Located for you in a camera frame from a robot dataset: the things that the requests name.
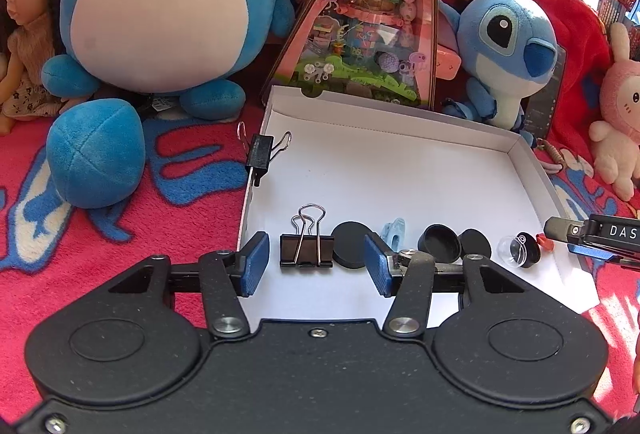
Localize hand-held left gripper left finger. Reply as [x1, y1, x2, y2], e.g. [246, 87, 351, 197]
[107, 231, 271, 340]

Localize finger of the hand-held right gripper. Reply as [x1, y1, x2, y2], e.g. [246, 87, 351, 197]
[544, 215, 591, 242]
[570, 245, 640, 271]

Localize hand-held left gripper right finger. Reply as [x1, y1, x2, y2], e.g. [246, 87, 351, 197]
[364, 234, 533, 340]

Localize black round disc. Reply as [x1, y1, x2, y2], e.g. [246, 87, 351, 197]
[459, 228, 493, 259]
[331, 221, 373, 269]

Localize black plastic cap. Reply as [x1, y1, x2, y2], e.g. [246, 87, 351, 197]
[517, 231, 542, 267]
[417, 224, 461, 263]

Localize blue hair clip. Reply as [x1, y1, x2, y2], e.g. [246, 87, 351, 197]
[381, 217, 407, 255]

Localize large black binder clip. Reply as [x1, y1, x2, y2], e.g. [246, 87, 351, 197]
[279, 204, 335, 269]

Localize clear plastic lid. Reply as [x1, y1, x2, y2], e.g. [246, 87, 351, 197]
[497, 234, 526, 269]

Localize shallow cardboard box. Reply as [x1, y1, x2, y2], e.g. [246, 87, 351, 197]
[235, 85, 601, 315]

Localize small black binder clip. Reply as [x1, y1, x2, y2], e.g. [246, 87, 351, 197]
[236, 121, 292, 187]

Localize black smartphone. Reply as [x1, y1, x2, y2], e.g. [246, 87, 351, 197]
[522, 46, 568, 142]

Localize pink bunny plush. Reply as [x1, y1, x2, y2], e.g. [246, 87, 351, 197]
[587, 21, 640, 202]

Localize blue alien plush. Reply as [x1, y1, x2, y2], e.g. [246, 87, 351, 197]
[439, 0, 558, 147]

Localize pink triangular diorama house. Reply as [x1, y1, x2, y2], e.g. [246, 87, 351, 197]
[262, 0, 461, 109]

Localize round blue mouse plush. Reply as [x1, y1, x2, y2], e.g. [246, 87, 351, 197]
[41, 0, 323, 209]

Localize beaded cord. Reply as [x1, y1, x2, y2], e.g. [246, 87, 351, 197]
[535, 139, 568, 175]

